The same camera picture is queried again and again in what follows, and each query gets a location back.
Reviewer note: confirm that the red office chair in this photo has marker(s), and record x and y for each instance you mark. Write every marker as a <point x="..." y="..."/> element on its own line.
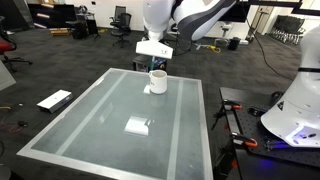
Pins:
<point x="5" y="46"/>

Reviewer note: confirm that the black shelf cabinet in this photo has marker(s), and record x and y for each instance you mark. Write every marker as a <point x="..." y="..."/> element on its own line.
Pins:
<point x="63" y="13"/>

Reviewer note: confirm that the black round knob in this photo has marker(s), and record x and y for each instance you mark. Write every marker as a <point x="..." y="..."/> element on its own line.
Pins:
<point x="255" y="111"/>

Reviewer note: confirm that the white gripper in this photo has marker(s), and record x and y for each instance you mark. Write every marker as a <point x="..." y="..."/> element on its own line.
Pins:
<point x="153" y="49"/>

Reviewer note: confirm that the black trash bin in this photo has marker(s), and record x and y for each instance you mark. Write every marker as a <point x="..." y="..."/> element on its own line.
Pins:
<point x="234" y="43"/>

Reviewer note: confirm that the black breadboard robot table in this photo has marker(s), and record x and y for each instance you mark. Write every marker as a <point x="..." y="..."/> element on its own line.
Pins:
<point x="253" y="130"/>

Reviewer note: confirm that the black mesh office chair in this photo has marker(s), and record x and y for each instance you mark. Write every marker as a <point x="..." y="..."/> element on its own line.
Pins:
<point x="118" y="11"/>
<point x="124" y="25"/>

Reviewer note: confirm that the white flat box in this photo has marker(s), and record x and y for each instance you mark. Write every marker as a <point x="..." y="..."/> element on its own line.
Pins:
<point x="53" y="100"/>

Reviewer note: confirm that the yellow wooden box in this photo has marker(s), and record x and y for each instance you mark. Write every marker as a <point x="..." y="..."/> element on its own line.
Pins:
<point x="60" y="32"/>

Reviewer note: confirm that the stacked black chairs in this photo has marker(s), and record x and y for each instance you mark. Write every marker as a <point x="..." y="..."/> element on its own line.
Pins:
<point x="287" y="26"/>

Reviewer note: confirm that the black cluttered desk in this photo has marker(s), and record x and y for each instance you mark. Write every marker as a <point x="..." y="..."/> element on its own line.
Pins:
<point x="80" y="30"/>

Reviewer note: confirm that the black low box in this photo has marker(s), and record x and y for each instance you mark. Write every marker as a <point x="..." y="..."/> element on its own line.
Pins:
<point x="141" y="63"/>

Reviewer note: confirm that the grey floor bin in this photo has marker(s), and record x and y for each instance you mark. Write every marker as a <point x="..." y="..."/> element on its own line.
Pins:
<point x="220" y="42"/>

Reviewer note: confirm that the black wall monitor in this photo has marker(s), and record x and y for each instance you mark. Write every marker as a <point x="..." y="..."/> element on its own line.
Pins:
<point x="238" y="15"/>

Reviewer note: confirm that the black overhead beam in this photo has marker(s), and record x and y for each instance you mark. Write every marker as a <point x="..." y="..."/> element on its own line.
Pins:
<point x="266" y="2"/>

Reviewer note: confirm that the small black floor object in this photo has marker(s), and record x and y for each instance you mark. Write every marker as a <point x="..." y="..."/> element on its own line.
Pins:
<point x="22" y="123"/>

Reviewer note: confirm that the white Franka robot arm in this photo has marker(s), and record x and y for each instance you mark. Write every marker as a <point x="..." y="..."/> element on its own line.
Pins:
<point x="156" y="16"/>

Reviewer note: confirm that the white ceramic mug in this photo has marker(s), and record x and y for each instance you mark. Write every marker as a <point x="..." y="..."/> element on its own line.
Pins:
<point x="159" y="85"/>

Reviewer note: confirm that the glass top metal table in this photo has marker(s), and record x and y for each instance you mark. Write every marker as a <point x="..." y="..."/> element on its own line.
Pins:
<point x="100" y="133"/>

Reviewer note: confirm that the grey slanted panel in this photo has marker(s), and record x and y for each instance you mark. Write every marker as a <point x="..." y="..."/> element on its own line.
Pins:
<point x="5" y="78"/>

